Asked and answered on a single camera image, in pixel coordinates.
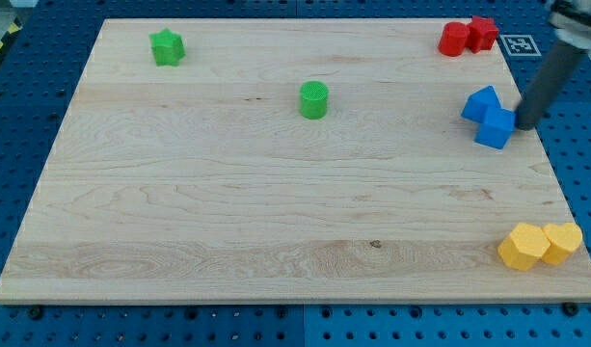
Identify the green star block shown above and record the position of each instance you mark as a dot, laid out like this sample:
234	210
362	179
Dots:
167	48

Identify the white fiducial marker tag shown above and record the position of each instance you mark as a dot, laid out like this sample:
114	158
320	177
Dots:
520	45

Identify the green cylinder block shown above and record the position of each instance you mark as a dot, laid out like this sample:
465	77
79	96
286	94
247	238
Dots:
313	100

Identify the robot arm end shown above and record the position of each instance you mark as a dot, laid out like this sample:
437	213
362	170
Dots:
572	21

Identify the yellow hexagon block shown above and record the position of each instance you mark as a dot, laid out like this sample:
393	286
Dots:
523	247

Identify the black board bolt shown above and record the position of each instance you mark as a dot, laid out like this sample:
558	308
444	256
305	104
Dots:
35	313
570	309

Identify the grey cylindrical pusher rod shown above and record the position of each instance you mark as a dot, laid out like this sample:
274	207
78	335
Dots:
547	83

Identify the black board bolt left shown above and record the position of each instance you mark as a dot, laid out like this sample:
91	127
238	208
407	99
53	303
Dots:
35	313

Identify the red star block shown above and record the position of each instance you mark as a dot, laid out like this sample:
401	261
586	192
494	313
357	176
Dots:
483	34

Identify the yellow heart block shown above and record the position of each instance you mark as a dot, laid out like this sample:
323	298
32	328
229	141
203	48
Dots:
564	240

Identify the red cylinder block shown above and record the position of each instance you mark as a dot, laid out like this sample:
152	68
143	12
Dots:
454	38

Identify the wooden board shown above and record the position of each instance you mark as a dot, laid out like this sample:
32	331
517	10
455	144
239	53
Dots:
202	184

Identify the blue cube block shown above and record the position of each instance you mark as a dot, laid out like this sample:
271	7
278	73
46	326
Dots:
496	127

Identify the black board bolt right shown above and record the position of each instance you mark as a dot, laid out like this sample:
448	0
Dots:
570	309

